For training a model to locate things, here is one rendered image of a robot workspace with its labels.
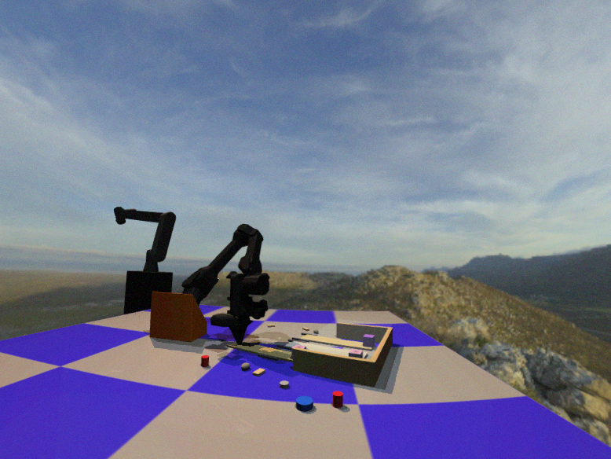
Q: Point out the blue short cylinder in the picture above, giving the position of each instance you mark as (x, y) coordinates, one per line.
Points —
(304, 403)

